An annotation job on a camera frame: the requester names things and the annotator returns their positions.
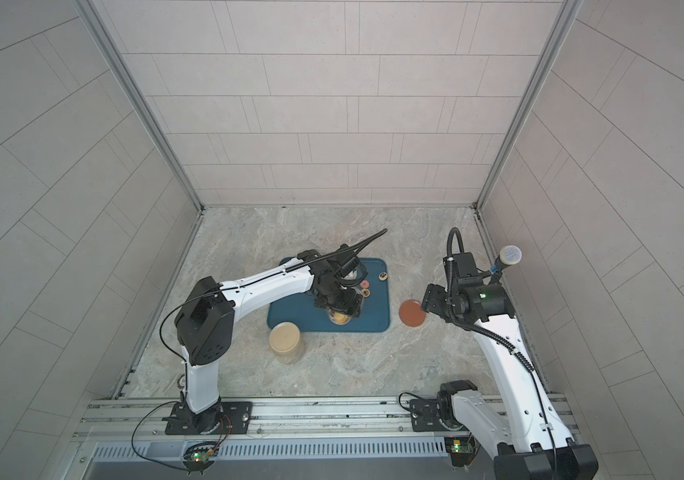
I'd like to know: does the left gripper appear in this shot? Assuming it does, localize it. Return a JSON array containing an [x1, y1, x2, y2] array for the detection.
[[318, 275, 367, 315]]

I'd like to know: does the clear cookie jar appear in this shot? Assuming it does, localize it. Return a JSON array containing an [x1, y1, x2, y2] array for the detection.
[[326, 289, 365, 325]]

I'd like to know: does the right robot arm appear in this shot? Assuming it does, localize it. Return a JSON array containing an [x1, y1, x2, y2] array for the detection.
[[421, 284, 599, 479]]

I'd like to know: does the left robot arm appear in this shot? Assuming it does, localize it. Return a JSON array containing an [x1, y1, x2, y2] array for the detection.
[[169, 246, 368, 434]]

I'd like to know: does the beige lid jar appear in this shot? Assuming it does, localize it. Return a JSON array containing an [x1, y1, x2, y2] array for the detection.
[[269, 322, 304, 364]]

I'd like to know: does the blue tray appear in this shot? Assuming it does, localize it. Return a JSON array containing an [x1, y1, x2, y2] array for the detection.
[[267, 258, 390, 333]]

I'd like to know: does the right circuit board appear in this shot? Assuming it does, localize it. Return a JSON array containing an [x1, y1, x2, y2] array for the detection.
[[444, 435, 480, 469]]

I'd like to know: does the circuit board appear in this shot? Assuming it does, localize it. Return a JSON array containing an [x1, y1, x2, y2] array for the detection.
[[182, 442, 218, 474], [444, 435, 480, 469]]

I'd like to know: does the left circuit board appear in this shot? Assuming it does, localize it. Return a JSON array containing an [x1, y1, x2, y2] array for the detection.
[[182, 442, 218, 474]]

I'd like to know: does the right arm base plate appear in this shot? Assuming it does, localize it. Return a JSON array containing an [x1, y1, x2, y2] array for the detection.
[[408, 398, 459, 432]]

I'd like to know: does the aluminium rail frame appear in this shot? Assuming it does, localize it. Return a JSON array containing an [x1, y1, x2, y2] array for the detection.
[[55, 396, 494, 479]]

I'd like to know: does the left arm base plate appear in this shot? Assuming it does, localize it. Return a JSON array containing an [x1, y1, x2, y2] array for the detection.
[[163, 401, 254, 436]]

